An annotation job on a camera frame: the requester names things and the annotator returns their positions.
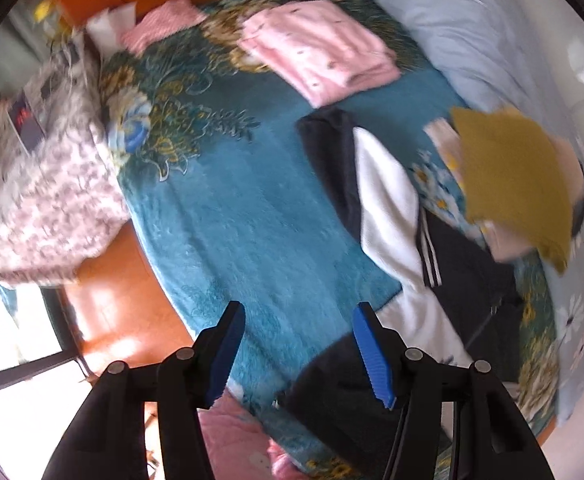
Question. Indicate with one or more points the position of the black and white jacket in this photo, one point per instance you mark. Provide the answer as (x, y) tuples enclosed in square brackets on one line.
[(456, 303)]

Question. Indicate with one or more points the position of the pink floral bedding bundle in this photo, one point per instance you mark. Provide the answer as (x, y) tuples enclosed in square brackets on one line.
[(60, 202)]

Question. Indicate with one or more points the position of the mustard yellow knit garment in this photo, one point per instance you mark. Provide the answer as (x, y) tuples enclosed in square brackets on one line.
[(511, 176)]

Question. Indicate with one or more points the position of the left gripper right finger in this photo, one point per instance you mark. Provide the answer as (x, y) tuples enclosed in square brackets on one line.
[(490, 437)]

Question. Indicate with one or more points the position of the small pink knit cloth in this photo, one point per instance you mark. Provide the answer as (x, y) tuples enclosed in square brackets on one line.
[(164, 21)]

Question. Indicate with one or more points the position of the teal floral blanket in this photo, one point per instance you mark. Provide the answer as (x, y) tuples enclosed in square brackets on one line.
[(226, 207)]

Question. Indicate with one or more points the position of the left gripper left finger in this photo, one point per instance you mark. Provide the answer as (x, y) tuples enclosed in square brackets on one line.
[(105, 439)]

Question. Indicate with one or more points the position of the light blue floral quilt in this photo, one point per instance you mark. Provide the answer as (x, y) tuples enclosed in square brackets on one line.
[(489, 52)]

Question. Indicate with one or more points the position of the white cloth piece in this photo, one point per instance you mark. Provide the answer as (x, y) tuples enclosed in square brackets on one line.
[(106, 29)]

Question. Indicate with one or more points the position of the folded pink garment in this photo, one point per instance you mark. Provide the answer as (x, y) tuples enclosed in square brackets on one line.
[(321, 51)]

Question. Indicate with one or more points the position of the pink floral pillow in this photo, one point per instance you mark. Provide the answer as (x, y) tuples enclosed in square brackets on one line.
[(238, 447)]

